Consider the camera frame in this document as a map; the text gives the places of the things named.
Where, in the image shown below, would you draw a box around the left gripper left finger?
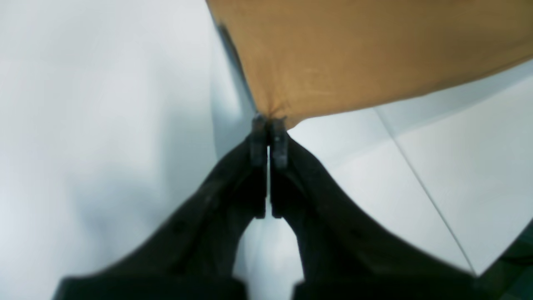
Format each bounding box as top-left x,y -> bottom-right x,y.
53,115 -> 268,300

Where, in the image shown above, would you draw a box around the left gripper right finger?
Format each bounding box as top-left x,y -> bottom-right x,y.
269,119 -> 488,300

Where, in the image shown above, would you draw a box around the brown t-shirt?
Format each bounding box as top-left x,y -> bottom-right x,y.
207,0 -> 533,128

